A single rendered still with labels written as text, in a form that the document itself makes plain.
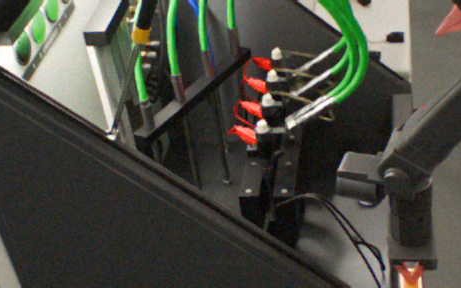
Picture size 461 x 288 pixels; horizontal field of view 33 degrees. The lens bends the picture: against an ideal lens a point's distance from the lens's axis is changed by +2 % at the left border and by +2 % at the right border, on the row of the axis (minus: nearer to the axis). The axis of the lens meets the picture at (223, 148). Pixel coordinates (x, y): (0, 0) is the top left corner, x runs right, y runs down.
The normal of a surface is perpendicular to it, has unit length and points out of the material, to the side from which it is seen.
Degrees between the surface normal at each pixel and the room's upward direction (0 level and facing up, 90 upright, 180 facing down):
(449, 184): 0
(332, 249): 0
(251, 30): 90
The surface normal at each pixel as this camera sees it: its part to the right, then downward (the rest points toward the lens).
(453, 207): -0.13, -0.79
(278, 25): -0.15, 0.61
